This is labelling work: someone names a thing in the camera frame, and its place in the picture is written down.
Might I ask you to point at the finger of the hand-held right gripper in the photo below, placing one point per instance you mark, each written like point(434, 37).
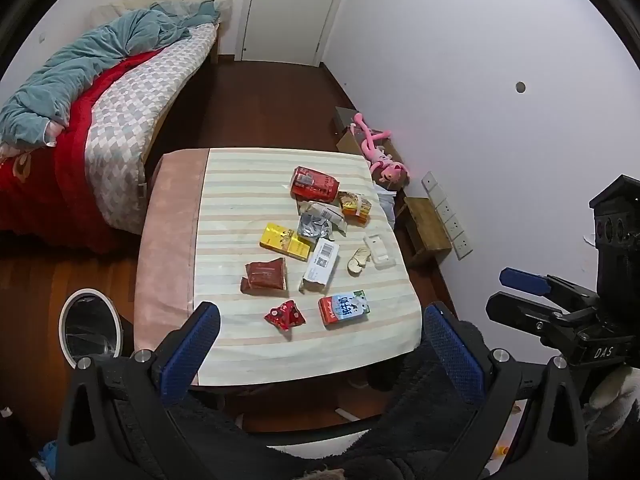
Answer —
point(522, 280)
point(515, 310)

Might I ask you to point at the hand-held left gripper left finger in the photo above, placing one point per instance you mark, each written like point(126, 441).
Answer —
point(192, 345)

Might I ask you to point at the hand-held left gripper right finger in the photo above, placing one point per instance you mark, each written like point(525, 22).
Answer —
point(452, 355)

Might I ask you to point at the small red wrapper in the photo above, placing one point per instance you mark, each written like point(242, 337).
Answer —
point(285, 315)

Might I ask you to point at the brown red packet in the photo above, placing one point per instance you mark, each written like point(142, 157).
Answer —
point(265, 275)

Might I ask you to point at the trash bin with white rim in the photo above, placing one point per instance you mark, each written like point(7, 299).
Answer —
point(90, 325)

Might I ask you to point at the red blue milk carton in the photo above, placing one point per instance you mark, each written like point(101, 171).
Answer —
point(342, 308)

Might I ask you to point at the yellow box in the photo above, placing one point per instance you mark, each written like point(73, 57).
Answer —
point(282, 241)

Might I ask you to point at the white box with barcode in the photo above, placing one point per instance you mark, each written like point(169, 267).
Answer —
point(320, 265)

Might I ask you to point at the silver foil wrapper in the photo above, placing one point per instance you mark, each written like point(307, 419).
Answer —
point(312, 227)

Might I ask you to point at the yellow red snack packet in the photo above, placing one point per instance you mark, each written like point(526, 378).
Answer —
point(355, 207)

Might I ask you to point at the white wrapper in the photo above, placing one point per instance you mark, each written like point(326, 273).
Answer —
point(325, 211)

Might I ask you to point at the red drink can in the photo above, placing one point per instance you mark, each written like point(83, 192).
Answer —
point(315, 185)

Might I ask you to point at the person's right forearm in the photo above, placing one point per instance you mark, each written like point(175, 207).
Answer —
point(612, 390)

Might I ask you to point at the dark fleece clothing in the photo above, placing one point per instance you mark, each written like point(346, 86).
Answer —
point(400, 410)

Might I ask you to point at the white power strip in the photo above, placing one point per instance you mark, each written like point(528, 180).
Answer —
point(450, 220)

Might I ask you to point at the wooden stool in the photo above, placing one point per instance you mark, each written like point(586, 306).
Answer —
point(425, 220)

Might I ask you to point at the pink cloth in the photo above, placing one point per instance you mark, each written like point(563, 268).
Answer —
point(170, 220)

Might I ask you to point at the white plastic bag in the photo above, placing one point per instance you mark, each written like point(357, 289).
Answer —
point(386, 207)

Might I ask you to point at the striped tablecloth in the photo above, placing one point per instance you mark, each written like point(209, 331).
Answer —
point(250, 195)

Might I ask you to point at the pink plush toy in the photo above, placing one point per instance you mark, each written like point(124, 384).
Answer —
point(385, 167)

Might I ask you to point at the red blanket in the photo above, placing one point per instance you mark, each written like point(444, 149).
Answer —
point(65, 170)

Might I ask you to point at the checkered bedsheet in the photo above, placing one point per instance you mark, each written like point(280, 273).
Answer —
point(140, 105)

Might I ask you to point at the white door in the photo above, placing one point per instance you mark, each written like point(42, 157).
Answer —
point(290, 10)

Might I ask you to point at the wooden bed frame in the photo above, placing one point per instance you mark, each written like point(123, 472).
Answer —
point(215, 50)

